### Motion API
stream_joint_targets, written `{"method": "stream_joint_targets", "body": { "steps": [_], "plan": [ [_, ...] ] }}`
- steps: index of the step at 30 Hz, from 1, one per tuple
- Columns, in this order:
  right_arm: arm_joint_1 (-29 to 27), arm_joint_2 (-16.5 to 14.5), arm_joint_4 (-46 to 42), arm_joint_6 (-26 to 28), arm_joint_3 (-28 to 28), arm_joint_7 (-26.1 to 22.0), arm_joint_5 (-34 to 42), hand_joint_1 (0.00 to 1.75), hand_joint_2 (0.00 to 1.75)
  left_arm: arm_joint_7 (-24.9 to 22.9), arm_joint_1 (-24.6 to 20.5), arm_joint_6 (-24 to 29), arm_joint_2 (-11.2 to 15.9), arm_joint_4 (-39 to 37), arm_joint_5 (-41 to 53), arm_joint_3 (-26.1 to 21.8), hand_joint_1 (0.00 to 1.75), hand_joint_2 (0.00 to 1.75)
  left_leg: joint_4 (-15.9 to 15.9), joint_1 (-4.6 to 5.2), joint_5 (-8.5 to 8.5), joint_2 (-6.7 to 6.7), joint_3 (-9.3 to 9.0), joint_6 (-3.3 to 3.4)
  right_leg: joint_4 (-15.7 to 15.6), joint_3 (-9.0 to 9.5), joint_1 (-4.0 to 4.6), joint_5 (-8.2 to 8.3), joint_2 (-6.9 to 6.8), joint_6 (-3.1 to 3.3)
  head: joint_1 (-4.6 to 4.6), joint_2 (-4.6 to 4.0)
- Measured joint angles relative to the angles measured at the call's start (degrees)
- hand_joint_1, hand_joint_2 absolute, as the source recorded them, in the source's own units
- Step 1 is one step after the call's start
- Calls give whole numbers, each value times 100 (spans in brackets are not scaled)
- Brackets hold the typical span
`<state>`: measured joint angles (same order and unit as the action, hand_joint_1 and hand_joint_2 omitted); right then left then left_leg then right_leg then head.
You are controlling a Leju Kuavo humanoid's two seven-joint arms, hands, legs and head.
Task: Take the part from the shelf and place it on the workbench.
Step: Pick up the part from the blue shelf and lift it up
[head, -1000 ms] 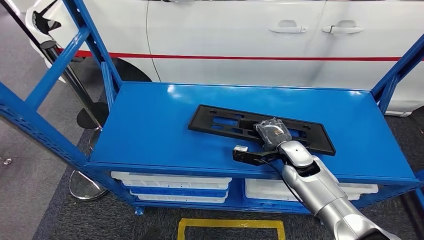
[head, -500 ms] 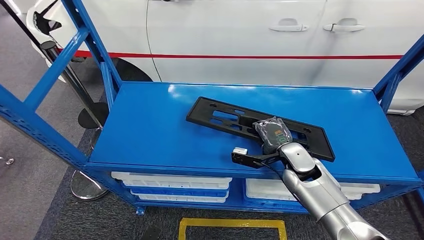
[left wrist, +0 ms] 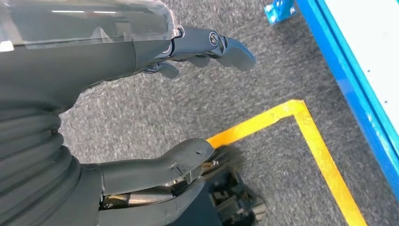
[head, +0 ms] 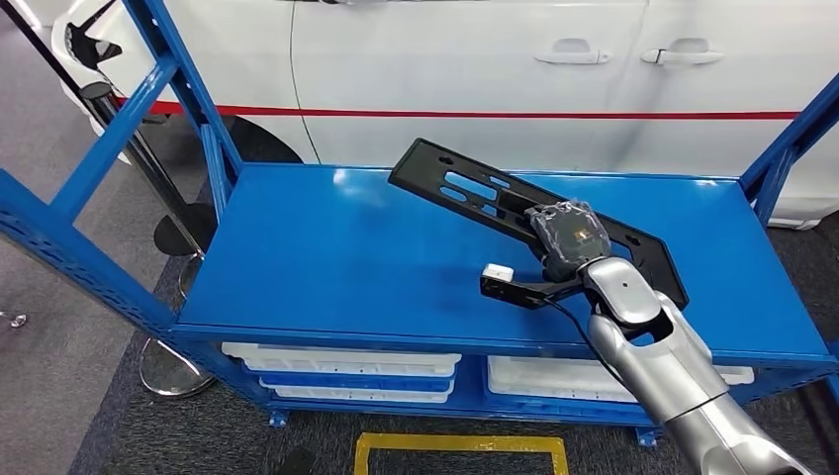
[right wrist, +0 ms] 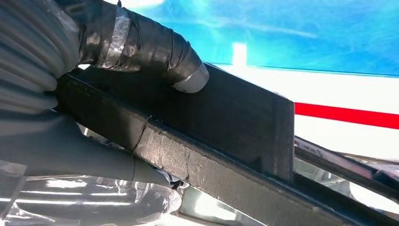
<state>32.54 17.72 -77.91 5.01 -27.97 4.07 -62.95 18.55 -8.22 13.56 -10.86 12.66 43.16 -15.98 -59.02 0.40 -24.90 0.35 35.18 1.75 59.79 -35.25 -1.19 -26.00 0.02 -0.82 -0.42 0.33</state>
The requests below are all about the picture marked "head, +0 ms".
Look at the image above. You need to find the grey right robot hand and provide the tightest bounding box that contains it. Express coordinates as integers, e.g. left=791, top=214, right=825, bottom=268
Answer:
left=527, top=199, right=614, bottom=283

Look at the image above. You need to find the black plastic panel part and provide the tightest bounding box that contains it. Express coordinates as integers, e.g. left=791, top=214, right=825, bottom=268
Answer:
left=388, top=138, right=691, bottom=311

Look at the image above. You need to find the blue metal shelf rack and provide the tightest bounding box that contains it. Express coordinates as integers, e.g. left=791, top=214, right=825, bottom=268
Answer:
left=0, top=0, right=839, bottom=450

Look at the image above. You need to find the white car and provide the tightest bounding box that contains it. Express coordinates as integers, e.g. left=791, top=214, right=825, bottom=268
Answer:
left=48, top=0, right=839, bottom=231

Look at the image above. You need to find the black car tyre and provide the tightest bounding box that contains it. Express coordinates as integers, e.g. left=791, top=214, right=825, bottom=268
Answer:
left=140, top=116, right=304, bottom=165

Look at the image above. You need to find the black robot foot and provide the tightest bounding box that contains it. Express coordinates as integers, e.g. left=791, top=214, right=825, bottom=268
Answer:
left=275, top=446, right=316, bottom=475

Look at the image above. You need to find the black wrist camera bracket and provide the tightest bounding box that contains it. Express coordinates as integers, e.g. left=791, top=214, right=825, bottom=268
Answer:
left=479, top=275, right=588, bottom=311

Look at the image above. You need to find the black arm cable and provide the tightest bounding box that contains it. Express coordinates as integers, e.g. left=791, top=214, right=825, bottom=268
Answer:
left=547, top=300, right=634, bottom=389

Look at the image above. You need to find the white car door handle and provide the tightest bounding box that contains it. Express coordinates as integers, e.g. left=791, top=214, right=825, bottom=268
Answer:
left=640, top=47, right=725, bottom=66
left=533, top=50, right=612, bottom=65

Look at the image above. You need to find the chrome stanchion post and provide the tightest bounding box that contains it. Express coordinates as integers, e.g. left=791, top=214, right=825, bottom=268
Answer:
left=78, top=81, right=206, bottom=300
left=139, top=337, right=217, bottom=399

